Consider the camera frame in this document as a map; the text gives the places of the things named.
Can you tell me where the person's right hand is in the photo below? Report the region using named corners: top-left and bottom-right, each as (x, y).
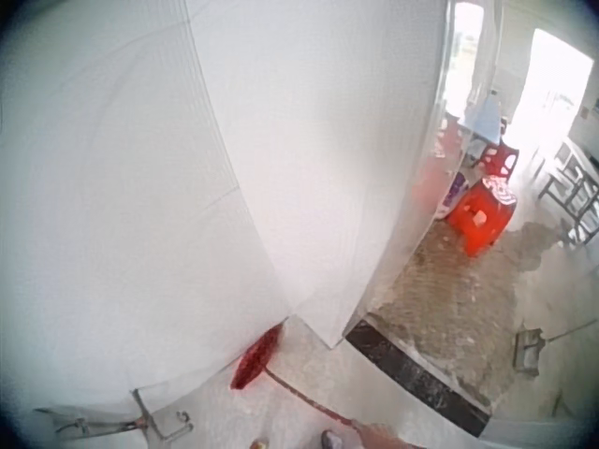
top-left (350, 419), bottom-right (390, 449)

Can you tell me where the red broom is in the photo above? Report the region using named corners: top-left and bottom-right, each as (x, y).
top-left (229, 325), bottom-right (362, 430)

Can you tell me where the red plastic stool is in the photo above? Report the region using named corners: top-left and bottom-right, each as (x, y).
top-left (446, 176), bottom-right (519, 258)
top-left (480, 143), bottom-right (521, 178)

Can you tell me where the white purple bucket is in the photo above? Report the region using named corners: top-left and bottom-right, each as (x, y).
top-left (436, 171), bottom-right (470, 222)

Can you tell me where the blue table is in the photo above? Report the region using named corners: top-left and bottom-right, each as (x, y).
top-left (460, 92), bottom-right (505, 147)

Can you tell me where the bent metal bracket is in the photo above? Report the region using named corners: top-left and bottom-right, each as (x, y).
top-left (130, 387), bottom-right (195, 443)

